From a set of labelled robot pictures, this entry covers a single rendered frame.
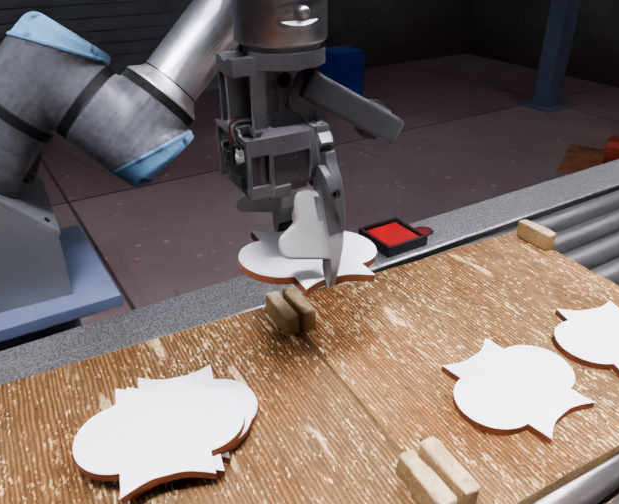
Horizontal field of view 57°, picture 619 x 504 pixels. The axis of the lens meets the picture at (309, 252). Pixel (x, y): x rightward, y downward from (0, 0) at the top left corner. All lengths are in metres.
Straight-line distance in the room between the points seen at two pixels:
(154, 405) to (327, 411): 0.16
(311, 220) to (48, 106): 0.45
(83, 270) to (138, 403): 0.44
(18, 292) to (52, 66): 0.31
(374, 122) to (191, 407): 0.31
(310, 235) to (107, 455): 0.25
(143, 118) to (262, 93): 0.37
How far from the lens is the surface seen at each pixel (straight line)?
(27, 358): 0.73
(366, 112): 0.52
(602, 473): 0.61
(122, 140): 0.82
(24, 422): 0.62
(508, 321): 0.72
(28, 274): 0.89
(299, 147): 0.48
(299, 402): 0.58
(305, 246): 0.50
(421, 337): 0.67
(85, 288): 0.92
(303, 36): 0.46
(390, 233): 0.89
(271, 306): 0.67
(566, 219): 1.05
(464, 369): 0.62
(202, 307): 0.75
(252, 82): 0.47
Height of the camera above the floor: 1.34
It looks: 30 degrees down
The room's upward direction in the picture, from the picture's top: straight up
